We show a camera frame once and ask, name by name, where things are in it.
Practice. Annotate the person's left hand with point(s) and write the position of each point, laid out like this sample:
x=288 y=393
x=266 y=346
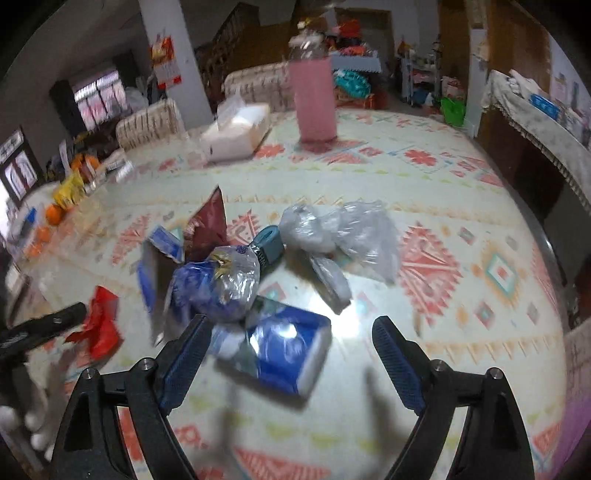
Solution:
x=34 y=424

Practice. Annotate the grey scalloped shelf cloth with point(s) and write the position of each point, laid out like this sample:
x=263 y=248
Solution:
x=355 y=62

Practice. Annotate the chair with woven cover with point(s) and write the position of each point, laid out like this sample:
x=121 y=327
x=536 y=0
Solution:
x=258 y=85
x=579 y=350
x=147 y=122

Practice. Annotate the white flat packet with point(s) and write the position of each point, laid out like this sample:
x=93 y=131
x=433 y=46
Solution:
x=115 y=164

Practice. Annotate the white metal trolley rack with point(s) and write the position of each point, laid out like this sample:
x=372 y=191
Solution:
x=415 y=78

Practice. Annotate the blue clear plastic bag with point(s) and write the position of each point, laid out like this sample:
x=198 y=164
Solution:
x=217 y=286

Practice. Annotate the wooden staircase railing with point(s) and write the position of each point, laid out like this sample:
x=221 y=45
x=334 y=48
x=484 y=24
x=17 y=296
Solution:
x=221 y=41

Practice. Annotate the maroon snack packet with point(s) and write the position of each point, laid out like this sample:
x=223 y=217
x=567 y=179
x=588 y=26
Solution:
x=207 y=226

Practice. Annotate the teal bag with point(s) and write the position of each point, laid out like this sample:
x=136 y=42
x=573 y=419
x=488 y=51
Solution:
x=351 y=83

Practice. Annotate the white plastic bag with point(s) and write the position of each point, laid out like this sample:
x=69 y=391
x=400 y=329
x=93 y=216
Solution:
x=136 y=99

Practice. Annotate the orange fruit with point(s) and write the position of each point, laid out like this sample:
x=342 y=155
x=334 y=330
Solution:
x=33 y=250
x=45 y=233
x=54 y=213
x=79 y=162
x=91 y=161

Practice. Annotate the white plastic packet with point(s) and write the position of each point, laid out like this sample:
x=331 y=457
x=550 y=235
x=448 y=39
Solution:
x=521 y=81

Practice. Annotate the blue white box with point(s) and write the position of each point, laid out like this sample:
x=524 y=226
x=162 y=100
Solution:
x=159 y=244

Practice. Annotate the white tissue box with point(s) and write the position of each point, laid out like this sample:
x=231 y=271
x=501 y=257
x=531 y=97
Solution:
x=231 y=136

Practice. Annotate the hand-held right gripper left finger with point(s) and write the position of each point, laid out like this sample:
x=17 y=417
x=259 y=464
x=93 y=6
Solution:
x=182 y=364

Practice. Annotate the yellow snack packet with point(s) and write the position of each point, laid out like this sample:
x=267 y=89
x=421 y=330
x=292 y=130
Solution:
x=69 y=189

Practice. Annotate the blue tissue pack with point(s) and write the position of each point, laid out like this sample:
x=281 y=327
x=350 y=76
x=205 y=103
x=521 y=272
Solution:
x=545 y=106

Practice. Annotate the wooden door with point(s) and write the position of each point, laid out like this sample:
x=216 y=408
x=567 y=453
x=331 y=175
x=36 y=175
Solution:
x=508 y=37

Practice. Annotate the red wall calendar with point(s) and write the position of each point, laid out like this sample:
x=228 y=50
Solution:
x=166 y=60

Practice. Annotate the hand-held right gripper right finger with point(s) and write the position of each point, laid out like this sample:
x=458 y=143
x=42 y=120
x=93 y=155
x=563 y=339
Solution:
x=397 y=364

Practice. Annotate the green bag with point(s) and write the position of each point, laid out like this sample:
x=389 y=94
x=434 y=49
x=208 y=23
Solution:
x=452 y=110

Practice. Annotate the dark wooden side table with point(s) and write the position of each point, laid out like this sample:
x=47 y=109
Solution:
x=508 y=152

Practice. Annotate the small teal box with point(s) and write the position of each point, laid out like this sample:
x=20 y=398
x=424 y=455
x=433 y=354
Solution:
x=270 y=242

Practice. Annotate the patterned tablecloth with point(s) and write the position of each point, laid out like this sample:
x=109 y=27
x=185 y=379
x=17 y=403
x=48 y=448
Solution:
x=461 y=207

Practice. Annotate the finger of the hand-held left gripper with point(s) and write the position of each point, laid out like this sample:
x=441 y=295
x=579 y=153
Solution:
x=46 y=323

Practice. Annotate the blue and white tissue packet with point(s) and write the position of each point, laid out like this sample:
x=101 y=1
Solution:
x=286 y=346

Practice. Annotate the window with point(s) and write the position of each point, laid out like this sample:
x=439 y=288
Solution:
x=99 y=99

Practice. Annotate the red paper bag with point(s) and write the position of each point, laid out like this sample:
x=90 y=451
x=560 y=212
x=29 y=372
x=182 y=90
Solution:
x=101 y=327

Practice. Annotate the pink plastic bottle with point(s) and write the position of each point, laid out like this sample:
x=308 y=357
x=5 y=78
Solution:
x=314 y=101

